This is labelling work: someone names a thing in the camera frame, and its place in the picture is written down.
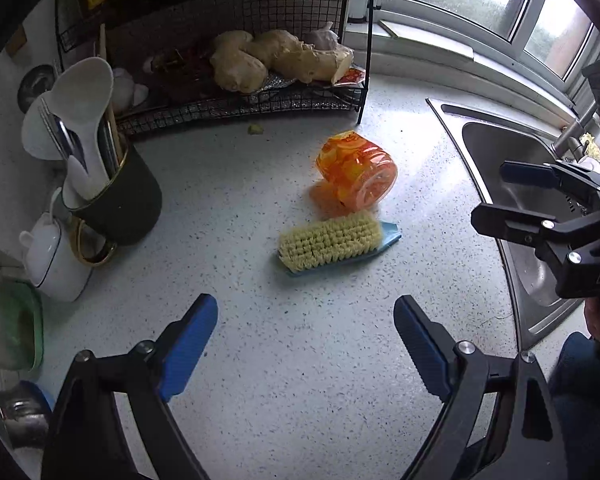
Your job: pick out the green tray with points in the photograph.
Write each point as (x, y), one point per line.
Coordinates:
(36, 320)

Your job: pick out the dark utensil cup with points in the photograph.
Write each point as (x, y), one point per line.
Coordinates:
(125, 200)

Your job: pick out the glass carafe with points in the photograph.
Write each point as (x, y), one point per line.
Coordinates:
(2, 325)

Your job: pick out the white rice paddle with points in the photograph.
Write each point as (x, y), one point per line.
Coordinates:
(82, 90)

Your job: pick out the white spoon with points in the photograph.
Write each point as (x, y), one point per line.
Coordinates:
(35, 135)

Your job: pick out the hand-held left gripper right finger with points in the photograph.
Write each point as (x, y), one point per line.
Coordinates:
(422, 350)

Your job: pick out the orange sauce packet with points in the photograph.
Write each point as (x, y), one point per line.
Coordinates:
(350, 76)

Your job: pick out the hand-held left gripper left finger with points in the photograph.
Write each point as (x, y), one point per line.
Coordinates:
(190, 350)

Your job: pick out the white lidded jar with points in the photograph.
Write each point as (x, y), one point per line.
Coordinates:
(55, 265)

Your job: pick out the white garlic bulb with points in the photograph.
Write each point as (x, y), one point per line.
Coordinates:
(125, 87)

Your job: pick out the dried red chilies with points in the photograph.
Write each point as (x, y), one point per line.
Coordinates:
(180, 65)

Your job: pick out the person's right hand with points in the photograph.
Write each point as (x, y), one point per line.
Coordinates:
(595, 317)

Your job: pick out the round steel lid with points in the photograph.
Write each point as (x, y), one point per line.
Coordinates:
(35, 85)

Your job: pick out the person's leg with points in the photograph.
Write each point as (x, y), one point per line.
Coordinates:
(585, 400)

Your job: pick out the window frame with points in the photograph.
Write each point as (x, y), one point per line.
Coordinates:
(527, 15)

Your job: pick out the steel cutlery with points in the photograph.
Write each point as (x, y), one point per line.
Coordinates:
(60, 132)

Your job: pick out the orange plastic jar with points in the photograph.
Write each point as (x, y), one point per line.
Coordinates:
(360, 170)

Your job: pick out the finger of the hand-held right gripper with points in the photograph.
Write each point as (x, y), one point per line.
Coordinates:
(527, 174)
(510, 222)

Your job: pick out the purple skinned garlic bulb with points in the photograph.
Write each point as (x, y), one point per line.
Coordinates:
(325, 37)

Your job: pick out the steel faucet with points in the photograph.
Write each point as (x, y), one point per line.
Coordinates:
(572, 135)

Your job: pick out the blue saucer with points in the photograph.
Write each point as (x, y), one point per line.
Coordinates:
(42, 394)

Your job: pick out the small ginger scrap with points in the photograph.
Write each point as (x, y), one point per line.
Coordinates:
(255, 129)

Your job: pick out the stainless steel sink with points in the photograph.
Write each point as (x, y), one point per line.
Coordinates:
(510, 160)

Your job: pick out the blue scrubbing brush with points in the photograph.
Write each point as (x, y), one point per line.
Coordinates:
(325, 240)

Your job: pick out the large ginger root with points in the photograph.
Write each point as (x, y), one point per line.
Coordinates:
(295, 55)

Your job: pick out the yellow rag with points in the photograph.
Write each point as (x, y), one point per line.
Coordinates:
(587, 144)

